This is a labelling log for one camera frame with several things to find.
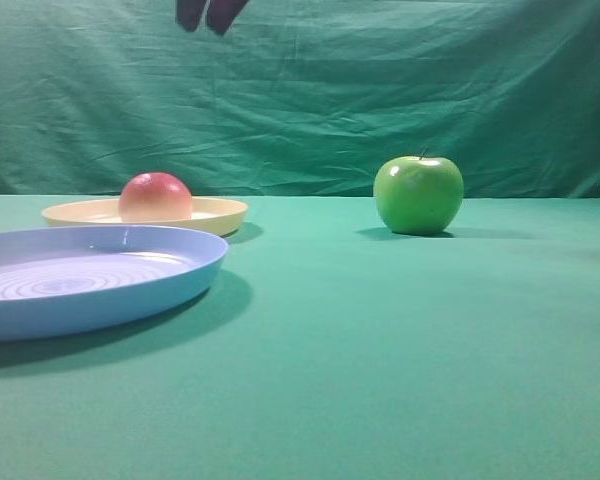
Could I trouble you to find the yellow plastic plate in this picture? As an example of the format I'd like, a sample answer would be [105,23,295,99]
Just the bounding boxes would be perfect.
[41,197,248,236]

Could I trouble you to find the green apple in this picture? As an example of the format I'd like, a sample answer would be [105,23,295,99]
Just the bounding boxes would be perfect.
[373,154,464,236]

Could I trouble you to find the green tablecloth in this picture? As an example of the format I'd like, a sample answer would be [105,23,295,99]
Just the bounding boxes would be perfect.
[0,197,600,479]

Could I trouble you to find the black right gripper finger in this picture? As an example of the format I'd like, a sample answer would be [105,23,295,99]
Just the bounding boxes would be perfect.
[175,0,208,32]

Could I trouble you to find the blue plastic plate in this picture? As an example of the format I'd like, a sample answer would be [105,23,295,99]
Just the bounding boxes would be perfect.
[0,225,229,342]

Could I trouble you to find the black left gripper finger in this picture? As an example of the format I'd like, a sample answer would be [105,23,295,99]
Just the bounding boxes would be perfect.
[207,0,249,36]

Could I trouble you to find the green backdrop cloth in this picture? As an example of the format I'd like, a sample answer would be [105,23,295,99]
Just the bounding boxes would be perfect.
[0,1,600,198]

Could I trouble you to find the round yellow-red bread bun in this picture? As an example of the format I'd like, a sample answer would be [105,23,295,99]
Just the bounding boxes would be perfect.
[118,172,193,223]

